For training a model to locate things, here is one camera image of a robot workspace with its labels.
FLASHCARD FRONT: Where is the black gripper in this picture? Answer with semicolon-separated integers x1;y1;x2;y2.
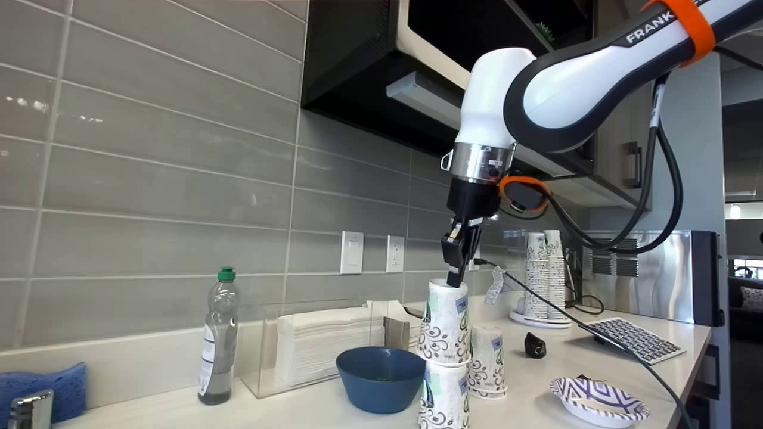
442;177;501;286

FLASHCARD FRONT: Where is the patterned paper cup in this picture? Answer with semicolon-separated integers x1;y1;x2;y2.
420;278;471;363
471;326;509;398
426;359;467;392
420;380;471;429

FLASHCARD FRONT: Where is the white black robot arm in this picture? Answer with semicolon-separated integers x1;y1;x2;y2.
442;0;763;289

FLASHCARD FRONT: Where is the stack of paper cups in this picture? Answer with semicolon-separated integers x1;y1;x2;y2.
511;229;570;328

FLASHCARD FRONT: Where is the small black object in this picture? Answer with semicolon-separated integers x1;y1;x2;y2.
526;333;546;358

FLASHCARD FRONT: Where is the blue bowl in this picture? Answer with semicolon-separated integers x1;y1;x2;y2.
337;346;426;414

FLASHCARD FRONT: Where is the grey keyboard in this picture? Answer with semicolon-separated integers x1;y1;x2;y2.
590;317;682;364

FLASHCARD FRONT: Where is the black upper cabinet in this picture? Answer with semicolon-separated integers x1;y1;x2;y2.
303;0;595;154

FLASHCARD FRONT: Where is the blue patterned paper plate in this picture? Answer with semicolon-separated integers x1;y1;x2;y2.
551;377;649;429

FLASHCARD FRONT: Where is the clear napkin holder box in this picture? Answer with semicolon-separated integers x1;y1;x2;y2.
237;299;422;398

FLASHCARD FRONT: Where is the clear bottle green cap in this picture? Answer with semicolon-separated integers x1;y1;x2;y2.
199;266;242;405

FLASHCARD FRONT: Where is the blue sponge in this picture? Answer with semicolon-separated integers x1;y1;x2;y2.
0;359;92;429

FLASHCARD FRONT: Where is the white wall outlet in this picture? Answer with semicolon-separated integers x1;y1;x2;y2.
342;231;362;273
386;236;405;271

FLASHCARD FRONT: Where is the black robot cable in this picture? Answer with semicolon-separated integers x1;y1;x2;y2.
476;46;763;429

